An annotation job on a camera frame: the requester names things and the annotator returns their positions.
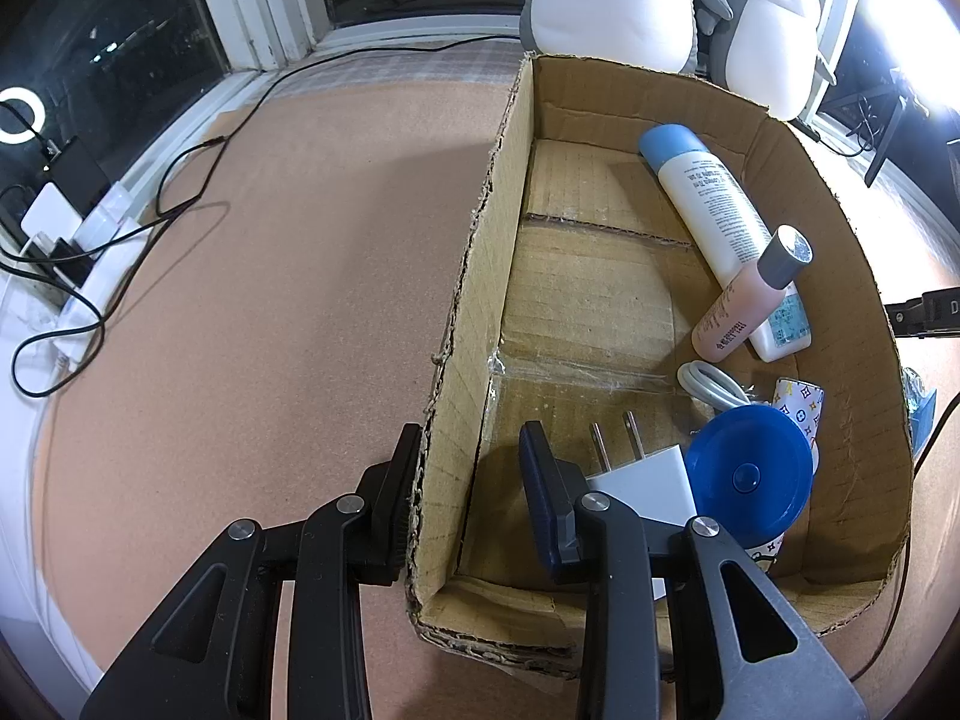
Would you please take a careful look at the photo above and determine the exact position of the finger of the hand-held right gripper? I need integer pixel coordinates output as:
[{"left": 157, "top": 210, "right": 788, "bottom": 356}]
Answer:
[{"left": 885, "top": 286, "right": 960, "bottom": 338}]

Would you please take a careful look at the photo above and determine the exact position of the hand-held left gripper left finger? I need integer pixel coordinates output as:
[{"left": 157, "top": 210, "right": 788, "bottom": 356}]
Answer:
[{"left": 79, "top": 424, "right": 423, "bottom": 720}]

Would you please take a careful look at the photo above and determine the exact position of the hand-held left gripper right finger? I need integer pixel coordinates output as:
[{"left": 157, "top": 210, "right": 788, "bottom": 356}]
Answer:
[{"left": 519, "top": 421, "right": 871, "bottom": 720}]

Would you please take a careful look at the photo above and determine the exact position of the white plug adapter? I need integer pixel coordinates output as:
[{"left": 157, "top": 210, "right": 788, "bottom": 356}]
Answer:
[{"left": 585, "top": 411, "right": 691, "bottom": 601}]

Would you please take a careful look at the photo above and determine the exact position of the white patterned tube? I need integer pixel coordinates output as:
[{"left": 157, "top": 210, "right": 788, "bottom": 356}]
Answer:
[{"left": 750, "top": 375, "right": 826, "bottom": 563}]

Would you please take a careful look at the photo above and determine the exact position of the pink bottle with grey cap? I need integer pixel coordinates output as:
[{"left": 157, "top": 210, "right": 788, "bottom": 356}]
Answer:
[{"left": 690, "top": 225, "right": 813, "bottom": 361}]

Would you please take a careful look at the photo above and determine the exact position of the cardboard box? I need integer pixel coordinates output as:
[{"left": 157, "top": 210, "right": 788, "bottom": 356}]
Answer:
[{"left": 405, "top": 51, "right": 914, "bottom": 672}]

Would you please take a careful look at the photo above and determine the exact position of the white tube with blue cap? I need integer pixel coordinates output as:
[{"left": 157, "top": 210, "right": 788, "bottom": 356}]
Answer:
[{"left": 639, "top": 124, "right": 812, "bottom": 361}]

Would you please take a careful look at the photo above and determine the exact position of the blue foil packet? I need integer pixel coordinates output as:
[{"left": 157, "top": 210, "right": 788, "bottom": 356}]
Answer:
[{"left": 904, "top": 367, "right": 938, "bottom": 458}]

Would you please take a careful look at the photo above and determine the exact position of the black stand leg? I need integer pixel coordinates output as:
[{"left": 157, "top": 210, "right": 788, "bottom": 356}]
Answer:
[{"left": 862, "top": 67, "right": 931, "bottom": 188}]

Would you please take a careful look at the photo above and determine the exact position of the tan felt mat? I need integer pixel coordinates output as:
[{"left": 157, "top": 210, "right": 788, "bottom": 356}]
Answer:
[{"left": 30, "top": 79, "right": 960, "bottom": 720}]

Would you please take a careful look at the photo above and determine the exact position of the small penguin plush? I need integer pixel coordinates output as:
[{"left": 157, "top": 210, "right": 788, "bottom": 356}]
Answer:
[{"left": 709, "top": 0, "right": 837, "bottom": 121}]

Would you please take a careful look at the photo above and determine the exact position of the white power strip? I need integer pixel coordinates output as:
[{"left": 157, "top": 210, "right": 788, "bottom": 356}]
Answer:
[{"left": 52, "top": 180, "right": 151, "bottom": 368}]

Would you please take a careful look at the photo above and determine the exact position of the large penguin plush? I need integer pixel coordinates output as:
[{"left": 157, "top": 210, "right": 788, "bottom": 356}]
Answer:
[{"left": 504, "top": 0, "right": 734, "bottom": 76}]

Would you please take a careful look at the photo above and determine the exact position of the white charger block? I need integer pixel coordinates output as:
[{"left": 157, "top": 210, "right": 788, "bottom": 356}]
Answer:
[{"left": 21, "top": 184, "right": 83, "bottom": 241}]

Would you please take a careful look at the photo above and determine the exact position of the black power adapter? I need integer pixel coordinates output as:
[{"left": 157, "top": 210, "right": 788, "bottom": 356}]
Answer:
[{"left": 41, "top": 136, "right": 110, "bottom": 200}]

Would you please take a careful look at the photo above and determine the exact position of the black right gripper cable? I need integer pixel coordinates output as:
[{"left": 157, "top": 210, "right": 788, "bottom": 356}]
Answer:
[{"left": 855, "top": 397, "right": 960, "bottom": 683}]

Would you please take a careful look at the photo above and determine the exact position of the black cable with inline switch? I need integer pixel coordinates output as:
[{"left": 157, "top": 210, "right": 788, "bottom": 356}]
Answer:
[{"left": 799, "top": 116, "right": 878, "bottom": 160}]

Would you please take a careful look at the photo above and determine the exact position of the coiled white cable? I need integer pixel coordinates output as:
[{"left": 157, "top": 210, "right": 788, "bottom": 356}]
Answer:
[{"left": 677, "top": 360, "right": 758, "bottom": 413}]

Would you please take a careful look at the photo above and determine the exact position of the looped black cable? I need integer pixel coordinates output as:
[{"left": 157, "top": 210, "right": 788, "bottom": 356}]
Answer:
[{"left": 11, "top": 202, "right": 230, "bottom": 398}]

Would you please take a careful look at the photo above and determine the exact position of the long thin black cable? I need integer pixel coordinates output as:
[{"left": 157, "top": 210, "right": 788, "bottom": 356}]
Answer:
[{"left": 154, "top": 34, "right": 522, "bottom": 226}]

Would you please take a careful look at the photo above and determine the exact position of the white window frame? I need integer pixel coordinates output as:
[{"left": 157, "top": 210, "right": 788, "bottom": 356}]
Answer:
[{"left": 112, "top": 0, "right": 863, "bottom": 188}]

